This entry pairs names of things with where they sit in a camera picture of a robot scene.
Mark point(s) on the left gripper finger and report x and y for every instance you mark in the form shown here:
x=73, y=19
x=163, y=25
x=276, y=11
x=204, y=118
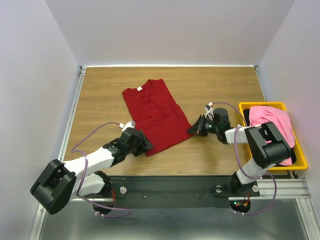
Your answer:
x=139, y=151
x=144, y=142

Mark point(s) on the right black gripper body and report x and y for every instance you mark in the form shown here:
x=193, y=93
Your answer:
x=209, y=126

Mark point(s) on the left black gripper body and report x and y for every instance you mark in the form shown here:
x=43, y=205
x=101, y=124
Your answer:
x=137, y=144

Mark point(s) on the red t shirt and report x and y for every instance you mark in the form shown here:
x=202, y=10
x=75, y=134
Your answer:
x=156, y=113

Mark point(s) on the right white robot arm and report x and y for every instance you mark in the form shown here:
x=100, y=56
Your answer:
x=267, y=146

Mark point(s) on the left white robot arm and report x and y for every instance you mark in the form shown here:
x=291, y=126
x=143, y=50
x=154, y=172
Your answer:
x=61, y=182

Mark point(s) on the black garment in bin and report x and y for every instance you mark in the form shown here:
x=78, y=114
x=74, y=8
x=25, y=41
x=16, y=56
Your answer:
x=246, y=113

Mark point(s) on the pink t shirt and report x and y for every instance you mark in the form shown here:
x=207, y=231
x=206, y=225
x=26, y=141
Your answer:
x=277, y=125

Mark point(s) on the yellow plastic bin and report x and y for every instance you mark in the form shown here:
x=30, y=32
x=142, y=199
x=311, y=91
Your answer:
x=257, y=113

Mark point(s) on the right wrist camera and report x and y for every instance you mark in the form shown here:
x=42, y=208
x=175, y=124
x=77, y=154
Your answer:
x=221, y=119

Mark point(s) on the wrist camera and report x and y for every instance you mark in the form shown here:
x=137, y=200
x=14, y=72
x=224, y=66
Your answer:
x=221, y=119
x=130, y=126

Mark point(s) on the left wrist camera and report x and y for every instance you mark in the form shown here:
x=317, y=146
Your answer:
x=130, y=126

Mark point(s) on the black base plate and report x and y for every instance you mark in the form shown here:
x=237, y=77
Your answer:
x=173, y=192

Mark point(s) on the aluminium frame rail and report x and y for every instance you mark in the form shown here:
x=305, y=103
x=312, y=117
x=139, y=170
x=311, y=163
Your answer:
x=41, y=212

